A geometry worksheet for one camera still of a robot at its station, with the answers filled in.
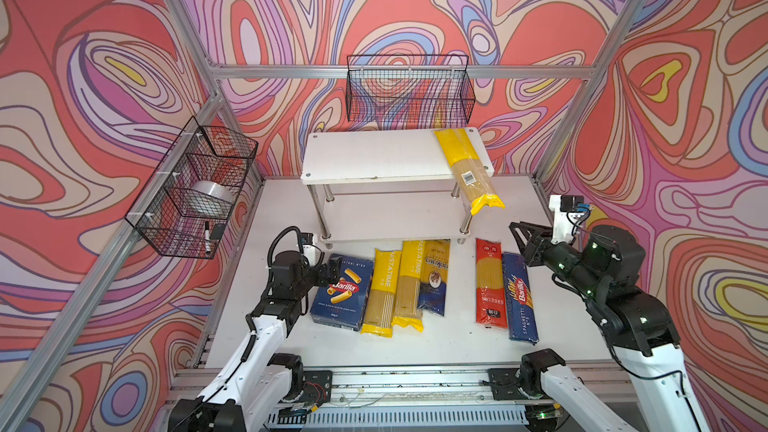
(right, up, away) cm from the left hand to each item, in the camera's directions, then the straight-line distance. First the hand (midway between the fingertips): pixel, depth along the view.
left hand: (328, 255), depth 84 cm
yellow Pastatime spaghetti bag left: (+15, -12, +2) cm, 19 cm away
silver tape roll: (-26, +16, -14) cm, 33 cm away
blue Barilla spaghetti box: (+55, -13, 0) cm, 56 cm away
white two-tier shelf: (+17, +21, +20) cm, 34 cm away
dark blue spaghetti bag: (+31, -7, +6) cm, 33 cm away
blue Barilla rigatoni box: (+4, -13, -3) cm, 14 cm away
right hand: (+44, +9, -21) cm, 50 cm away
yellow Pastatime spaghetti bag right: (+23, -15, 0) cm, 28 cm away
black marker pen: (-27, +6, -13) cm, 31 cm away
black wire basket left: (-40, +30, +5) cm, 50 cm away
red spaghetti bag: (+48, -9, +4) cm, 49 cm away
